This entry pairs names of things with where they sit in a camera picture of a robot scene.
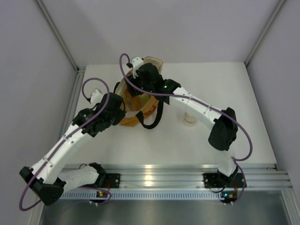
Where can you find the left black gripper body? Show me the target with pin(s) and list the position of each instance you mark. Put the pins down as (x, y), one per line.
(115, 118)

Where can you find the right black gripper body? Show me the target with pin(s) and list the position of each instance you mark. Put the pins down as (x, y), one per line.
(138, 82)

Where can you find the tan canvas tote bag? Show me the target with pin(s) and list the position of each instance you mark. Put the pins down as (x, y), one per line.
(143, 108)

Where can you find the white round jar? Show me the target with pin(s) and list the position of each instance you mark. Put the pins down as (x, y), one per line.
(190, 120)

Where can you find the green pump bottle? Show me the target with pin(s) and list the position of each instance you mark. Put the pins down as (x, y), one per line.
(144, 97)

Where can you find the orange bottle pink cap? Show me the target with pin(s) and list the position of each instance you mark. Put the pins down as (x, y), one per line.
(133, 103)

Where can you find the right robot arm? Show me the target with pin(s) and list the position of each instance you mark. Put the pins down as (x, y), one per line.
(223, 126)

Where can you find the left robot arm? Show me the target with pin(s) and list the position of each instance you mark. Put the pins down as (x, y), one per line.
(46, 179)

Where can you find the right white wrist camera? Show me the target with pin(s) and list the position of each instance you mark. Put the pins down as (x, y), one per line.
(135, 64)

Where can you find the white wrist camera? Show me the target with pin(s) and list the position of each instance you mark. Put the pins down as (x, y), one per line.
(95, 96)
(135, 64)

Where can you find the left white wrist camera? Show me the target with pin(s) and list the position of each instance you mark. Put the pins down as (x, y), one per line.
(95, 96)

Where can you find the left aluminium frame post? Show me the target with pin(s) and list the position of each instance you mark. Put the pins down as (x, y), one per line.
(56, 33)

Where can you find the aluminium frame post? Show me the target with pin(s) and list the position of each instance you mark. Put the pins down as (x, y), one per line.
(56, 33)
(265, 30)

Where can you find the left black base bracket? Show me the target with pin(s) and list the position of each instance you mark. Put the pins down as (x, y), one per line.
(112, 180)

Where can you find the black base bracket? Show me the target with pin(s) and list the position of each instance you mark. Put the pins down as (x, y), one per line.
(112, 180)
(211, 181)

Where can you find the slotted cable duct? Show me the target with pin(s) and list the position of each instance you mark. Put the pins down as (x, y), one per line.
(145, 195)

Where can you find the right black base bracket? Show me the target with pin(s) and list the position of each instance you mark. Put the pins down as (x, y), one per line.
(211, 181)

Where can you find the aluminium mounting rail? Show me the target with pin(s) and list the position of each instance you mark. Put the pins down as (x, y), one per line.
(190, 177)

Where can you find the right aluminium frame post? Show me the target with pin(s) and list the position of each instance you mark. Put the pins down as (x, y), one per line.
(265, 30)

